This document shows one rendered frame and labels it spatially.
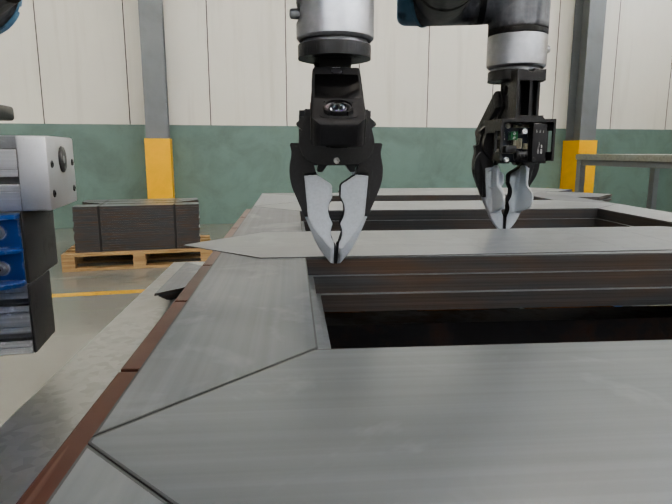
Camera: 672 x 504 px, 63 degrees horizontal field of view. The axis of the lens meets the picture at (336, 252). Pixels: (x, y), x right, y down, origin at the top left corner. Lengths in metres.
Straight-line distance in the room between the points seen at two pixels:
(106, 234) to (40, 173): 4.23
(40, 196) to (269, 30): 7.12
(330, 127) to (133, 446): 0.30
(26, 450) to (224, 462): 0.47
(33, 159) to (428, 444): 0.63
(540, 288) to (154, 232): 4.48
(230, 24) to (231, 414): 7.58
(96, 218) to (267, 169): 3.23
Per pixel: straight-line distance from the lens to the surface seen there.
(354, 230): 0.55
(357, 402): 0.25
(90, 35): 7.85
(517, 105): 0.74
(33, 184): 0.76
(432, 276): 0.58
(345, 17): 0.54
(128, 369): 0.42
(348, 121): 0.45
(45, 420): 0.72
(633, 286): 0.67
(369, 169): 0.54
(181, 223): 4.92
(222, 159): 7.60
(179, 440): 0.23
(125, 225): 4.95
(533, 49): 0.77
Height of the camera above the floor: 0.98
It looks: 10 degrees down
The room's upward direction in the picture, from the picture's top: straight up
